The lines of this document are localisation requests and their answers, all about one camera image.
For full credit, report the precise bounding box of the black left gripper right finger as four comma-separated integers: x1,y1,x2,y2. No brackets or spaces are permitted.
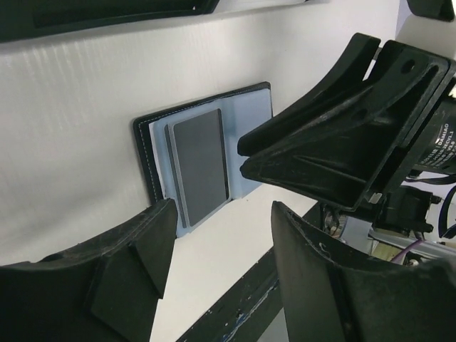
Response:
271,202,455,341

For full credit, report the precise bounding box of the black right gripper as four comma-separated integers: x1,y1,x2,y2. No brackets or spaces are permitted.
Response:
237,33,455,232

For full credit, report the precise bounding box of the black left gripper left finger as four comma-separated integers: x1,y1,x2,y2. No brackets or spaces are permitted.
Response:
1,199,177,341

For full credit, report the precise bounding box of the black leather card holder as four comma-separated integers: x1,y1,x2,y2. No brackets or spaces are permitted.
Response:
132,82,272,237

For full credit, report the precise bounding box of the black right bin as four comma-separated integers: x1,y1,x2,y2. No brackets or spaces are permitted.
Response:
407,0,455,22

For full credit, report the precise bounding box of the black bin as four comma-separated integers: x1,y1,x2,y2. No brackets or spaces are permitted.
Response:
1,0,219,43
407,0,455,22

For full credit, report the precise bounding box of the black left bin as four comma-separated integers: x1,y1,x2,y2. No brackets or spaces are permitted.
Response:
1,0,219,43

